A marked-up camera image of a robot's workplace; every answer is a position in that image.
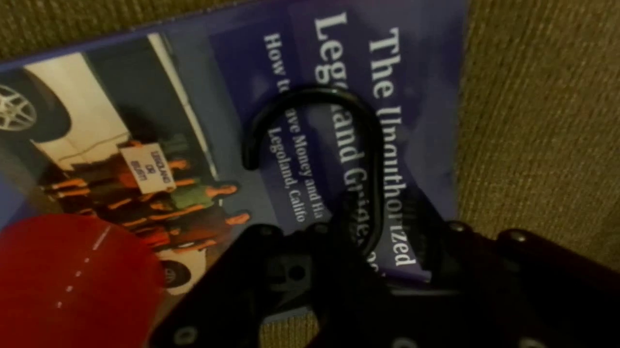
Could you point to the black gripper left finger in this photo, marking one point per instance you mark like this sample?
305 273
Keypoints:
244 296

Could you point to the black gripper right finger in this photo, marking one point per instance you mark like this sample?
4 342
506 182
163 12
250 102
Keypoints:
516 296

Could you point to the black coat hanger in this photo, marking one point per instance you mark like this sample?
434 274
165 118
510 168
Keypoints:
363 116

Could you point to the brown fabric sofa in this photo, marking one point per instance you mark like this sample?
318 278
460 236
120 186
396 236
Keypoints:
549 128

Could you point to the red plastic cup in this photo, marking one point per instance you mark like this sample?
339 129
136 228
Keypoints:
70 282

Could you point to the blue paperback book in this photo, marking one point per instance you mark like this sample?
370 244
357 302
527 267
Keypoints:
213 97

